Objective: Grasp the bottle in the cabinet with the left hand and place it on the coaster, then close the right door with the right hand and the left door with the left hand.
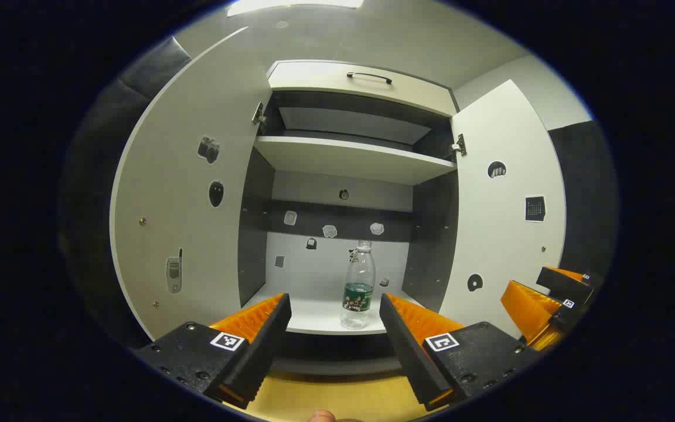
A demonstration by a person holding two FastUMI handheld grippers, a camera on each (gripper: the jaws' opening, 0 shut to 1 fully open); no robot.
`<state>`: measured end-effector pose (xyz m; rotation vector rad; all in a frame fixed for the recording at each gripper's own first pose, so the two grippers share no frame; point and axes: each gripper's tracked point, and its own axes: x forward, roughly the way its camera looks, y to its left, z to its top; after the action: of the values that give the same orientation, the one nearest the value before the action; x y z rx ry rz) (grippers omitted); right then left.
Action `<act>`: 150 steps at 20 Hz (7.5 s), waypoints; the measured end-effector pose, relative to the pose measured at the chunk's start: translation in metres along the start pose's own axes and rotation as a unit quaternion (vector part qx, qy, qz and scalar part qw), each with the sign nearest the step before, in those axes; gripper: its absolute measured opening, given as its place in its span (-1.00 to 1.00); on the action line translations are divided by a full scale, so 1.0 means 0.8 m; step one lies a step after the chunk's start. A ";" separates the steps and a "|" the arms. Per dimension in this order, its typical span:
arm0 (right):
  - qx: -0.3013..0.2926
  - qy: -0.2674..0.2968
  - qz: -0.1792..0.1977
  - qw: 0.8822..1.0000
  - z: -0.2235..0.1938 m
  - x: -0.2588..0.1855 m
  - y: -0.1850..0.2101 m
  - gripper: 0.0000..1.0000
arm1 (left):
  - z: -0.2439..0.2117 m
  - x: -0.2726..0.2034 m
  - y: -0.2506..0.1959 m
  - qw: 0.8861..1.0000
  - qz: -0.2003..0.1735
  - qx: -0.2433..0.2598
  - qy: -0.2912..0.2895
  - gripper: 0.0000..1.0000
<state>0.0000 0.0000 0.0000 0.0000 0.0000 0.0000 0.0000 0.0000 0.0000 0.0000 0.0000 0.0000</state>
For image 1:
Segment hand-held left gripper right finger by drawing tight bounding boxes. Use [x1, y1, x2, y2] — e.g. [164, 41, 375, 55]
[380, 293, 540, 411]

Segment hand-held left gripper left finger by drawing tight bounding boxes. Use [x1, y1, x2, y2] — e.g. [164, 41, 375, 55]
[132, 293, 292, 410]

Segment clear plastic bottle green label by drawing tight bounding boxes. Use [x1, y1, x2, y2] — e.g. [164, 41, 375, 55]
[340, 240, 377, 330]

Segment white and grey cabinet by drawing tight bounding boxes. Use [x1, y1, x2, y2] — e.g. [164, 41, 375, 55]
[238, 59, 461, 376]

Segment white cabinet shelf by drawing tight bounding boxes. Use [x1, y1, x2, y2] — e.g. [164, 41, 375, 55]
[254, 136, 457, 186]

